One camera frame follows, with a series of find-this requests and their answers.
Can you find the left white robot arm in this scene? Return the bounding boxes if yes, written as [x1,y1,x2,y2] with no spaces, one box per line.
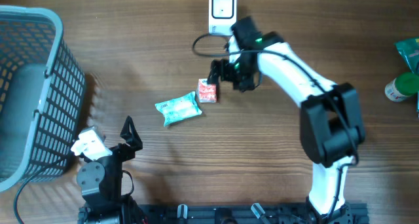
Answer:
[77,142,148,224]

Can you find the red tissue pack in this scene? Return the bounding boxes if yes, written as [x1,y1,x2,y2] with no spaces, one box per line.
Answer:
[197,79,217,103]

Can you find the small green white packet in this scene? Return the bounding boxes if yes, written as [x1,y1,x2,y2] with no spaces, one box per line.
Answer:
[416,93,419,117]

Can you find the left black camera cable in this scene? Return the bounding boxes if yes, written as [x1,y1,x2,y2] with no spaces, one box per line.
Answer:
[12,155,78,224]

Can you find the green white packaged product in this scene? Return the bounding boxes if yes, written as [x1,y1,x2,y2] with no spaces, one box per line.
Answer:
[395,37,418,74]

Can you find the black camera cable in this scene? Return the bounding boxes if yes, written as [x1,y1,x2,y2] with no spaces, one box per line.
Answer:
[191,33,359,218]
[12,155,78,224]

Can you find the grey plastic shopping basket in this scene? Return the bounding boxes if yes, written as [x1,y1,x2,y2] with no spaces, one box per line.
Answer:
[1,5,86,191]

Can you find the teal tissue pack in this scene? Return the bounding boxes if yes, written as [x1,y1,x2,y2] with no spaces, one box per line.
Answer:
[155,91,202,126]

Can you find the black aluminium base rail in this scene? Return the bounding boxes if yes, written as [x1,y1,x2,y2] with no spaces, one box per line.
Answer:
[130,201,370,224]

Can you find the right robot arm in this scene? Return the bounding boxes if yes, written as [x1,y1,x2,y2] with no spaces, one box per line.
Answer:
[191,16,367,223]

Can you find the green lid jar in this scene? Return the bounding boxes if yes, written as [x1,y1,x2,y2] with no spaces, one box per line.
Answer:
[384,72,418,102]

